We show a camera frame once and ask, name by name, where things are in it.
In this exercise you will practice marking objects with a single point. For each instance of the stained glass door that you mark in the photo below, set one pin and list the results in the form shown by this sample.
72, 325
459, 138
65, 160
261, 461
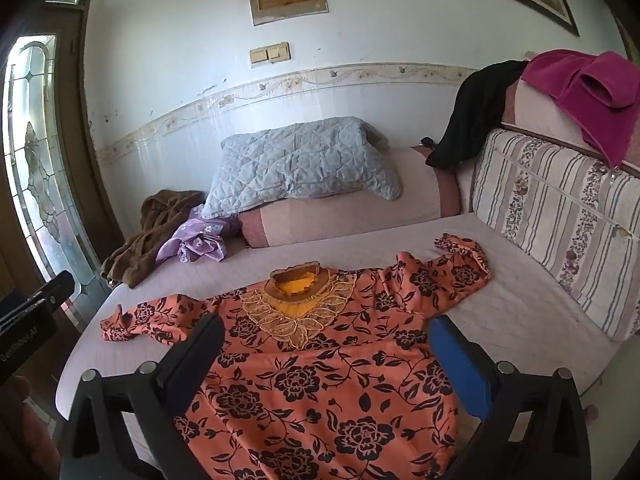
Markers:
37, 160

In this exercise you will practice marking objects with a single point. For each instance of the black cloth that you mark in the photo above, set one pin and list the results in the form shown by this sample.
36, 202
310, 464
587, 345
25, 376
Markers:
475, 115

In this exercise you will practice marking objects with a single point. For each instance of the pink checked bed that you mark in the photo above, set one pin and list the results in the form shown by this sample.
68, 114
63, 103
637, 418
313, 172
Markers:
525, 320

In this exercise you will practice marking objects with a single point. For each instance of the beige light switch plate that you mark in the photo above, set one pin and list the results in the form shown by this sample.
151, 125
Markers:
278, 52
259, 56

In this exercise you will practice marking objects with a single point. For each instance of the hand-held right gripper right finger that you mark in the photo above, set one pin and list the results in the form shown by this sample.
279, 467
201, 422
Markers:
462, 367

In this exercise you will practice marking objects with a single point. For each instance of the striped floral back cushion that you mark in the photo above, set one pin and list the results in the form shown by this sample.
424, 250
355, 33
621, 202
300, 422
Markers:
560, 220

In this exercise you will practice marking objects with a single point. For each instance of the grey fuzzy blanket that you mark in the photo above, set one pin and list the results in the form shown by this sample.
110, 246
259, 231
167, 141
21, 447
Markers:
300, 162

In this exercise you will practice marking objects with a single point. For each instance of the pink back cushion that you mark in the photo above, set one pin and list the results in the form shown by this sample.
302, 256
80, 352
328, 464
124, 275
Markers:
537, 110

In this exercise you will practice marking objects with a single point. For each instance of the purple floral cloth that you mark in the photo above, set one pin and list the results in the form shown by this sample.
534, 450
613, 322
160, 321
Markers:
197, 242

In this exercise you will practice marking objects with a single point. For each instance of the orange black floral shirt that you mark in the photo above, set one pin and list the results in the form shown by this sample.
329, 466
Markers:
320, 375

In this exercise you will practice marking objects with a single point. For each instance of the pink bolster cushion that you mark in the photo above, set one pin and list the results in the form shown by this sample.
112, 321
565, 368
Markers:
350, 200

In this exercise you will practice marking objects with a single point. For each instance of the brown cloth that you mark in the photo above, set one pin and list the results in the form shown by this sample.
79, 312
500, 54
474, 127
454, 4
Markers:
145, 240

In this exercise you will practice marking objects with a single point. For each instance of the magenta cloth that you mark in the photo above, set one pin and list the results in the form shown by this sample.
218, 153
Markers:
590, 95

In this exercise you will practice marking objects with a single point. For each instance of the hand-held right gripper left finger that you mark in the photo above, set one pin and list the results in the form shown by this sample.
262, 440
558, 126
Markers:
194, 362

